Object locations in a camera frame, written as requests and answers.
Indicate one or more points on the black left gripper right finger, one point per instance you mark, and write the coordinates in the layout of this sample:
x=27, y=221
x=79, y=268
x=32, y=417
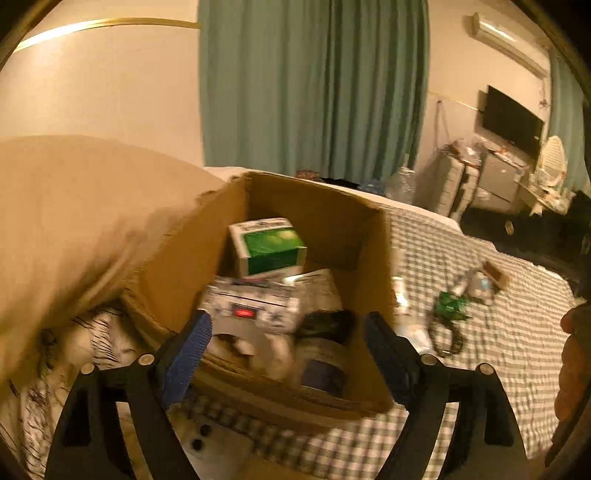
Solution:
x=486, y=442

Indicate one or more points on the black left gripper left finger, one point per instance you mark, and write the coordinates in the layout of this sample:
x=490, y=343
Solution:
x=88, y=442

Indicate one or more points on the person's hand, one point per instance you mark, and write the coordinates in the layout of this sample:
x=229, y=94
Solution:
x=575, y=371

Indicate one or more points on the green snack packet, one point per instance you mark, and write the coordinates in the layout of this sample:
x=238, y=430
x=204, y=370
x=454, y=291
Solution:
x=451, y=307

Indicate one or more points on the small brown cardboard box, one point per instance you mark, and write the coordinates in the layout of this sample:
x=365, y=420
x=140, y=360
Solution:
x=495, y=275

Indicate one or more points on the clear floss pick jar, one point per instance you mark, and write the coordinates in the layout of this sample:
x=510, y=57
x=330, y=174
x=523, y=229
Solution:
x=321, y=350

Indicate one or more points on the printed wet wipes pack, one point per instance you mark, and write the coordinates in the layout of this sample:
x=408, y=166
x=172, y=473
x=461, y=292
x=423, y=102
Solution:
x=273, y=307

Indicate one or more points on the green white medicine box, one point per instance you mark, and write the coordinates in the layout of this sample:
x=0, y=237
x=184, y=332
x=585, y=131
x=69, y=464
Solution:
x=267, y=248

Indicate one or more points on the grey mini fridge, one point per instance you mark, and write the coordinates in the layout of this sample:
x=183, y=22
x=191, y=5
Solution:
x=497, y=186

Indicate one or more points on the large clear water bottle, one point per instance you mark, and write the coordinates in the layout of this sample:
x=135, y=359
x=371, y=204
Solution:
x=401, y=186

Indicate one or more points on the white drawer cabinet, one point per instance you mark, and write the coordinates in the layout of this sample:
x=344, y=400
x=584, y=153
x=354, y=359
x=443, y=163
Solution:
x=455, y=186

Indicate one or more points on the green curtain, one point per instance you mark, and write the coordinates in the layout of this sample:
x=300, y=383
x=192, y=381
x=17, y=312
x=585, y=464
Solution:
x=335, y=87

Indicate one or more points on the black wall television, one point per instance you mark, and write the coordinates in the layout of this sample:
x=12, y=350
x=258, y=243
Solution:
x=508, y=119

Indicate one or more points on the white wall air conditioner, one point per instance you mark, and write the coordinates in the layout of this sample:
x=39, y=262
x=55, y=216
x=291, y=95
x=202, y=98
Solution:
x=526, y=54

